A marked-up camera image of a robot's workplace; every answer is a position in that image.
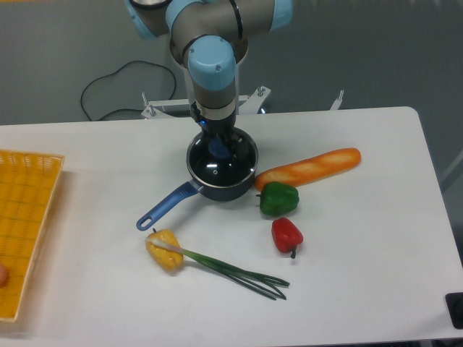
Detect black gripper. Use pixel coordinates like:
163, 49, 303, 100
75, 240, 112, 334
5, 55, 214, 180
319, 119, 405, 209
190, 102, 246, 159

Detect glass lid blue knob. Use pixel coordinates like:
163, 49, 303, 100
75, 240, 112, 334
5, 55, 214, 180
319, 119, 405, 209
187, 128, 258, 187

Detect dark blue saucepan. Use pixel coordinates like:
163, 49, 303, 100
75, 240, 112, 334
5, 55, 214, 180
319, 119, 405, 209
135, 127, 260, 232

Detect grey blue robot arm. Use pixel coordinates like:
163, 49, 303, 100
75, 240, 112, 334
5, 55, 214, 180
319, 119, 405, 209
125, 1, 293, 159

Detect green bell pepper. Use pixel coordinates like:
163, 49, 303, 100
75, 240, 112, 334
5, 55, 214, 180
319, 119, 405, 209
259, 181, 300, 217

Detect orange baguette bread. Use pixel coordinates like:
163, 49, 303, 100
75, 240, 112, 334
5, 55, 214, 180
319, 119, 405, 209
254, 147, 362, 192

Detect red bell pepper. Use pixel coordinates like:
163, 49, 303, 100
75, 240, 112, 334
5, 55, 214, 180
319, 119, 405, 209
271, 218, 304, 259

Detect yellow bell pepper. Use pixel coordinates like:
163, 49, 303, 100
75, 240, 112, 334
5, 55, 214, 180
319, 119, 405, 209
145, 229, 184, 273

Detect green spring onion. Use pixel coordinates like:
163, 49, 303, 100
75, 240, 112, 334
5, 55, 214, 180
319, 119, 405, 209
145, 237, 290, 301

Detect yellow woven basket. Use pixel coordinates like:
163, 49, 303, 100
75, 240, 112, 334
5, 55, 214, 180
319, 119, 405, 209
1, 150, 64, 322

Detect black device table corner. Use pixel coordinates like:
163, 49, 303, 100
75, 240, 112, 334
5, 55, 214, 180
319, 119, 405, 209
445, 292, 463, 330

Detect white table leg bracket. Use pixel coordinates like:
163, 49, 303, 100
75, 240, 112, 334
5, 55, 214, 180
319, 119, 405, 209
329, 90, 344, 111

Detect black floor cable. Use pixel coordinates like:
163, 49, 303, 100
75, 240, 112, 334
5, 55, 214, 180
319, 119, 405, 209
80, 59, 177, 121

